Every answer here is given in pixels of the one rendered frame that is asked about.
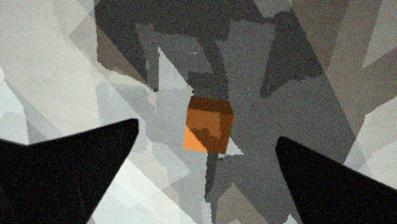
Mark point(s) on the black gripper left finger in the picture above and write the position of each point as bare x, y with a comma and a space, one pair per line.
62, 181

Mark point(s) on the orange block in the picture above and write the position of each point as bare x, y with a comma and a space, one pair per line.
208, 125

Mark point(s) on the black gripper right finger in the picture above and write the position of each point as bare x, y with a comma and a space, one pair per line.
327, 192

